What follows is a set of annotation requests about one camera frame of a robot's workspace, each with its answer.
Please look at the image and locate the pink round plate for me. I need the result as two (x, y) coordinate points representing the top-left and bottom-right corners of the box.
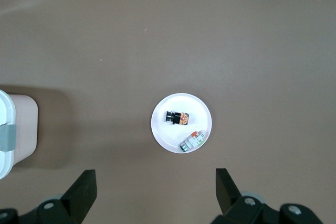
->
(151, 92), (213, 154)

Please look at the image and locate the white lidded storage box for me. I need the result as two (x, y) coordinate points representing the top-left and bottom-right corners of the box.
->
(0, 89), (39, 180)

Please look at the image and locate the orange black push-button switch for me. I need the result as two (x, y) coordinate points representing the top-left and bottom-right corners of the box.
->
(164, 110), (190, 126)

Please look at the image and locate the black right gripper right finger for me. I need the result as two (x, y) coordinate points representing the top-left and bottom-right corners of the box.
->
(212, 168), (279, 224)

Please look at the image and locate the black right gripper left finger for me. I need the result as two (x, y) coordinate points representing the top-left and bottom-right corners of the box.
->
(35, 169), (98, 224)

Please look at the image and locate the white green push-button switch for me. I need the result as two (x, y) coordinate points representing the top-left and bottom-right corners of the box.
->
(180, 130), (207, 153)

